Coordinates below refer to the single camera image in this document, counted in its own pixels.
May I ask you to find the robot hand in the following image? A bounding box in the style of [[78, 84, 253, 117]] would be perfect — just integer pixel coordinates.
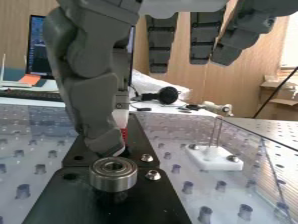
[[41, 0, 298, 158]]

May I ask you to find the computer screen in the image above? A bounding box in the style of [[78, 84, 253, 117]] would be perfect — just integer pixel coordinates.
[[25, 14, 136, 81]]

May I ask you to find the white plastic bag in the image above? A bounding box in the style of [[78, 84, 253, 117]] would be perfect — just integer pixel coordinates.
[[130, 68, 192, 103]]

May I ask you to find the black keyboard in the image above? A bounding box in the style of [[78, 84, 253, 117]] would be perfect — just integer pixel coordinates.
[[0, 88, 66, 103]]

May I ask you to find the white desk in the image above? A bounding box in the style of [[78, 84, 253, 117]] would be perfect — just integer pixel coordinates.
[[0, 87, 219, 118]]

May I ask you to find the small white jointed device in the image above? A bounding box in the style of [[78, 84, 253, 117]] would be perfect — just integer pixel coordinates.
[[200, 100, 235, 118]]

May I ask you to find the metal bearing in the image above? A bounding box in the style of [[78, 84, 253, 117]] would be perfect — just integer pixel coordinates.
[[87, 156, 139, 204]]

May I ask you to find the small white plate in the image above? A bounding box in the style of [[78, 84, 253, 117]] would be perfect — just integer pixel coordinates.
[[184, 143, 246, 173]]

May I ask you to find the black plate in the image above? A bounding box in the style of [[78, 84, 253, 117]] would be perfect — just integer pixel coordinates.
[[21, 113, 194, 224]]

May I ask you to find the cardboard box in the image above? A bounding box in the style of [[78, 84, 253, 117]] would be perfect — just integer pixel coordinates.
[[257, 74, 298, 108]]

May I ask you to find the clear box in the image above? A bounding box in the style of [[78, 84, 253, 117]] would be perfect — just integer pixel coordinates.
[[0, 103, 298, 224]]

